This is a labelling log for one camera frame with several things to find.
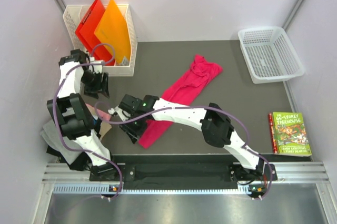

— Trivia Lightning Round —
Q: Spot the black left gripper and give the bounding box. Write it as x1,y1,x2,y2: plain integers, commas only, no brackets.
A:
81,70,110,99

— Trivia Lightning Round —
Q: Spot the pink red t shirt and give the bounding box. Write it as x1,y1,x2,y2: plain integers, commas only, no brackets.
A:
138,55,223,149

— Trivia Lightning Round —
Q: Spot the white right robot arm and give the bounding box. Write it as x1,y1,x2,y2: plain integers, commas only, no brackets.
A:
115,95,265,180

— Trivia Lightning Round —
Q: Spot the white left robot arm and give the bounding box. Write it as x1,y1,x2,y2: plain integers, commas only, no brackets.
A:
47,49,120,181

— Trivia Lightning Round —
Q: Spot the brown folded cloth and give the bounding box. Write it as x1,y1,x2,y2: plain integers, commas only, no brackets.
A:
99,122,112,140

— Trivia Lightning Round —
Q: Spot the orange plastic folder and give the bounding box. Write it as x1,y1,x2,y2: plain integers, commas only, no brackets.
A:
94,0,131,65

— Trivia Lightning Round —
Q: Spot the red plastic folder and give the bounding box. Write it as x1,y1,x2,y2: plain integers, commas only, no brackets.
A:
75,0,112,62

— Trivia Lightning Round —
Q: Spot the grey folded t shirt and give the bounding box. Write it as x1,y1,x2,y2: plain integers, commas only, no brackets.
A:
40,119,81,165

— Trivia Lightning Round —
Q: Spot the white file organizer rack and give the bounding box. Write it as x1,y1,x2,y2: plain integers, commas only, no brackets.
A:
63,4,137,77

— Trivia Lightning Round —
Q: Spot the white plastic mesh basket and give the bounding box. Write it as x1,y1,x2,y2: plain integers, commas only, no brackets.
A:
237,26,305,84

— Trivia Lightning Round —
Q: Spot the green treehouse book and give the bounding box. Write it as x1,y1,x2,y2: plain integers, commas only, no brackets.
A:
268,112,312,157

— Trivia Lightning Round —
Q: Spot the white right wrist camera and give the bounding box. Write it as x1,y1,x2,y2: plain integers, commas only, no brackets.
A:
108,106,130,121

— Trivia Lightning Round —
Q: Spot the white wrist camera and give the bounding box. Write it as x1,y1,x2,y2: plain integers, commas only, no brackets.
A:
88,56,104,74
108,106,130,121

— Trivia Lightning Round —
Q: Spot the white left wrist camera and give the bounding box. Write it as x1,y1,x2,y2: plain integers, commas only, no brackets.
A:
88,56,104,74

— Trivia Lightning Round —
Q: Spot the aluminium front rail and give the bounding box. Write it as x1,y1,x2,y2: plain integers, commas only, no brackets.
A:
42,162,329,197

